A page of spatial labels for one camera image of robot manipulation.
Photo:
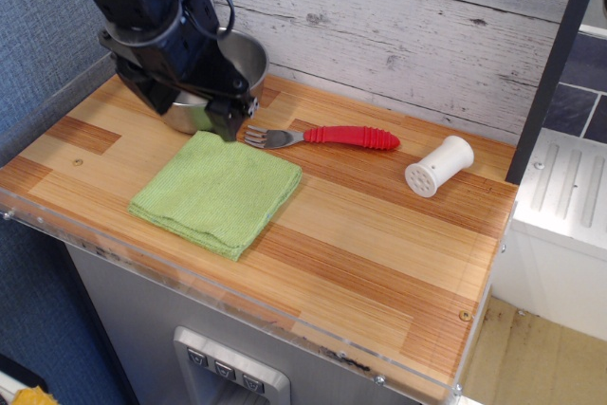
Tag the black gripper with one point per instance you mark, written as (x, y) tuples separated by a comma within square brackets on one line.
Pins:
[(163, 47)]

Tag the green towel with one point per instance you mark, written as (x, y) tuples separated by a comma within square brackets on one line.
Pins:
[(217, 195)]

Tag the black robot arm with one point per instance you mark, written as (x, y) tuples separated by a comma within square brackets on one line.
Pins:
[(163, 49)]

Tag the stainless steel bowl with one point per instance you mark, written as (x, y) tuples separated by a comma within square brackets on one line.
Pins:
[(249, 59)]

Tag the grey metal cabinet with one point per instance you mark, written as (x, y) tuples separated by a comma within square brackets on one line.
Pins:
[(140, 317)]

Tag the clear acrylic edge guard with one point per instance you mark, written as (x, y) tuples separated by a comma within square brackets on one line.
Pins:
[(386, 285)]

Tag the silver button panel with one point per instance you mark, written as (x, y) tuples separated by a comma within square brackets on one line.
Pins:
[(216, 374)]

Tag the white plastic spool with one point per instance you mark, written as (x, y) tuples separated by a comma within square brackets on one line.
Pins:
[(430, 173)]

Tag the white grooved appliance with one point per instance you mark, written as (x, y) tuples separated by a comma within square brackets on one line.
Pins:
[(553, 262)]

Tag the fork with red handle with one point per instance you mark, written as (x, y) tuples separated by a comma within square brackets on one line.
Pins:
[(361, 136)]

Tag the dark vertical post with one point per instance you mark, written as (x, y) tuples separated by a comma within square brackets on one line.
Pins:
[(565, 38)]

